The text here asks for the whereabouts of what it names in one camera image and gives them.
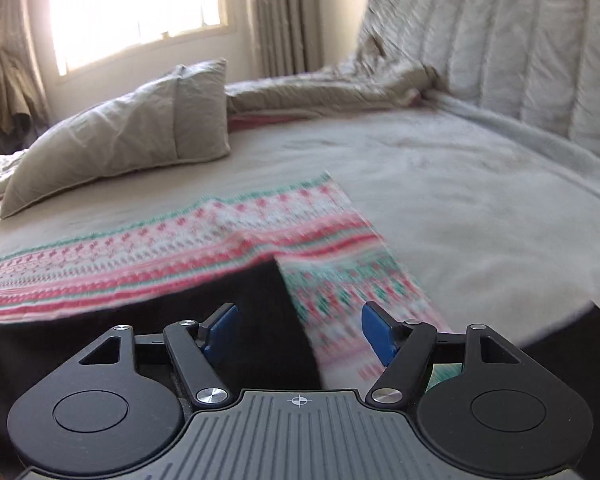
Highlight grey quilted headboard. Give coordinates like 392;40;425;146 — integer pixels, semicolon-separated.
354;0;600;166

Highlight beige pillow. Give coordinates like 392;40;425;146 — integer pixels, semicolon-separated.
0;58;230;219

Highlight black pants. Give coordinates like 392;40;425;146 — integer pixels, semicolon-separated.
0;257;326;476

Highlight beige curtain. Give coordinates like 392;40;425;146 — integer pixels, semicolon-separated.
247;0;324;77

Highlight bright window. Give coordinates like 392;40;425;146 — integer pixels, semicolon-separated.
48;0;226;76

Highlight patterned red green blanket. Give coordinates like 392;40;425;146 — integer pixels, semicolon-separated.
0;174;445;390

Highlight grey bed sheet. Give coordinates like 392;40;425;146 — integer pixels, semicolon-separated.
0;92;600;342

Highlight hanging khaki jacket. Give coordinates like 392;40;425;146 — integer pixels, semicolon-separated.
0;44;50;154

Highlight folded black garment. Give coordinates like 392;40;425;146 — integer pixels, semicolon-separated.
522;304;600;479

